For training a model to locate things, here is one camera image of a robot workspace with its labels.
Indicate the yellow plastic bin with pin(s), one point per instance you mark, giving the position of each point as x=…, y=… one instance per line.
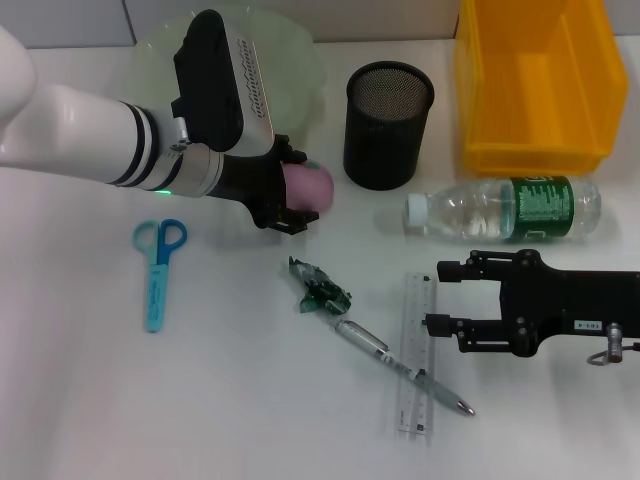
x=500, y=100

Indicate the clear plastic ruler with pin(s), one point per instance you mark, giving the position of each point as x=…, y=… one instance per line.
x=422, y=310

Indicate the pink toy peach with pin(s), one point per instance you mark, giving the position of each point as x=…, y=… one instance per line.
x=312, y=187

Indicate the blue and teal scissors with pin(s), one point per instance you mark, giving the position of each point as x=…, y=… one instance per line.
x=157, y=290

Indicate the green plastic wrapper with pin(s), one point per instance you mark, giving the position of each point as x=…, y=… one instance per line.
x=320, y=292

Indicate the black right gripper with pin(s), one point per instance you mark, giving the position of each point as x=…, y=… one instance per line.
x=575, y=305

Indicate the black mesh cup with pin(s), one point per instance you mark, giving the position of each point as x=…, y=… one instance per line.
x=385, y=140

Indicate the clear bottle with green label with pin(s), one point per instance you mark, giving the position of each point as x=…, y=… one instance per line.
x=542, y=207

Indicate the green translucent fruit bowl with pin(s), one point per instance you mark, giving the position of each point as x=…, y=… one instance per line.
x=295, y=75

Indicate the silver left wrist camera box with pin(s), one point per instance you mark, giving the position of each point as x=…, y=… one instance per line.
x=220, y=85

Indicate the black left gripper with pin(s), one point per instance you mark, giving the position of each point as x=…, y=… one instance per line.
x=255, y=185

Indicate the silver ballpoint pen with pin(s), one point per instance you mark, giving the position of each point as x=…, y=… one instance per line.
x=375, y=350

